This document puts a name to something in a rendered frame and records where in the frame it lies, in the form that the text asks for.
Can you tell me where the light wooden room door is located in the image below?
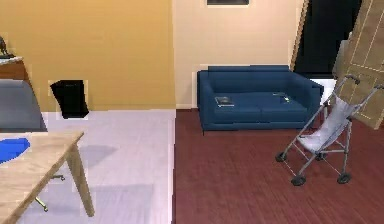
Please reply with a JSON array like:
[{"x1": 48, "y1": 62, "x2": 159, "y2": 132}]
[{"x1": 331, "y1": 0, "x2": 384, "y2": 130}]

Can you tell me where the dark framed picture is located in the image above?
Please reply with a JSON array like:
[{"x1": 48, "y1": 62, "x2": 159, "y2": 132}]
[{"x1": 206, "y1": 0, "x2": 250, "y2": 6}]

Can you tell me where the grey baby stroller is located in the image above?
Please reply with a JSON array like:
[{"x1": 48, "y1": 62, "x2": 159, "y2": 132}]
[{"x1": 275, "y1": 74, "x2": 384, "y2": 187}]

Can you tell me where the light wooden table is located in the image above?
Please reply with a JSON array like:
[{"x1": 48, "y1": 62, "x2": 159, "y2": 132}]
[{"x1": 0, "y1": 130, "x2": 96, "y2": 224}]

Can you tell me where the dark statuette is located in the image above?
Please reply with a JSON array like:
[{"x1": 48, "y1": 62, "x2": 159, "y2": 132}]
[{"x1": 0, "y1": 35, "x2": 16, "y2": 60}]

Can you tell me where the black trash bin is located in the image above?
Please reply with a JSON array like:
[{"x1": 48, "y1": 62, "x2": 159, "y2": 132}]
[{"x1": 49, "y1": 79, "x2": 90, "y2": 120}]

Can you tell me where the blue sofa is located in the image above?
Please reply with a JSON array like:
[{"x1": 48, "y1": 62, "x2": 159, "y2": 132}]
[{"x1": 196, "y1": 65, "x2": 325, "y2": 135}]

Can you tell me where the grey book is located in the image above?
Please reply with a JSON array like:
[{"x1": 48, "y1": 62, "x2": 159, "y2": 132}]
[{"x1": 214, "y1": 95, "x2": 235, "y2": 108}]

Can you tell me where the grey office chair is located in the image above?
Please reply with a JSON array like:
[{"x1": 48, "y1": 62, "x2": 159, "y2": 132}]
[{"x1": 0, "y1": 79, "x2": 66, "y2": 213}]

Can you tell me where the brown wooden cupboard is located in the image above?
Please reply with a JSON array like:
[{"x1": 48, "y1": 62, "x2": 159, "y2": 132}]
[{"x1": 0, "y1": 56, "x2": 31, "y2": 82}]

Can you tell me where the blue plate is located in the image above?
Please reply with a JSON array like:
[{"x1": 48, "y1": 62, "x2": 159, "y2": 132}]
[{"x1": 0, "y1": 137, "x2": 31, "y2": 165}]

